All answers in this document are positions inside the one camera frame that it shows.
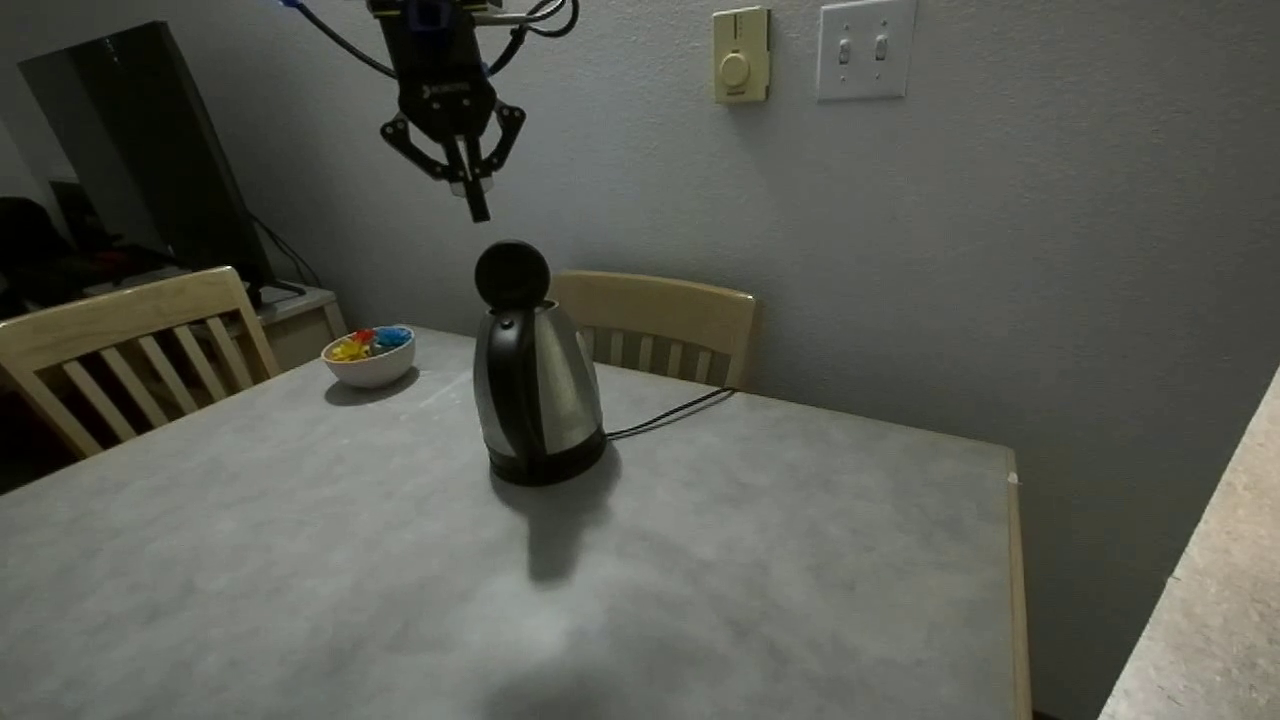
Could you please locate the thin black wall cable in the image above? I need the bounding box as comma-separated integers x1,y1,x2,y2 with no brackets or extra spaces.
249,209,329,293

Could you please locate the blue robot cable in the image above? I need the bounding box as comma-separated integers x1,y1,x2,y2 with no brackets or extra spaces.
275,0,404,82

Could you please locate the speckled grey countertop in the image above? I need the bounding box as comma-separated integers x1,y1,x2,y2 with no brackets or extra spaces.
1096,369,1280,720

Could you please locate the beige wall thermostat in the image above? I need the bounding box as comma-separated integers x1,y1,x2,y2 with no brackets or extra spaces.
706,3,777,109

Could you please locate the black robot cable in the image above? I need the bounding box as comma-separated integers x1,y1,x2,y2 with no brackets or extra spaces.
479,0,582,78

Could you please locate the light wooden chair, curved backrest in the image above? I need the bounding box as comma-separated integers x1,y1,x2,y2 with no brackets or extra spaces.
542,270,762,393

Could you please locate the light wooden slatted chair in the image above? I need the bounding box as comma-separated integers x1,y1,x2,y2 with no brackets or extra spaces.
0,259,285,463

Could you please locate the black kettle power base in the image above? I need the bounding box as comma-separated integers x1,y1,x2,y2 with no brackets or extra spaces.
486,439,611,490

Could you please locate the small beige side cabinet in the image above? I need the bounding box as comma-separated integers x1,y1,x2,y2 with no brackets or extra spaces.
252,282,350,375

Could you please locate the black flat screen monitor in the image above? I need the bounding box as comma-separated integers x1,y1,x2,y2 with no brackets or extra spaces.
14,16,270,288

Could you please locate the black kettle power cord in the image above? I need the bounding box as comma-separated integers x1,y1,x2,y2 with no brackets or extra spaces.
604,383,739,444

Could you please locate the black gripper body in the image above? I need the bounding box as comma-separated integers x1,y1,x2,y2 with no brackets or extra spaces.
369,0,502,142

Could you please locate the stainless steel electric kettle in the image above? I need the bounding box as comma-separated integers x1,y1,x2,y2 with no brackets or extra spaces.
469,237,608,474

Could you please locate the white double light switch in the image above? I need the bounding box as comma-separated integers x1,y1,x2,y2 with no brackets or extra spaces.
812,0,916,109

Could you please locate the small white bowl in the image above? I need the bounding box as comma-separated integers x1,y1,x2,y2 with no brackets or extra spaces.
321,321,419,393

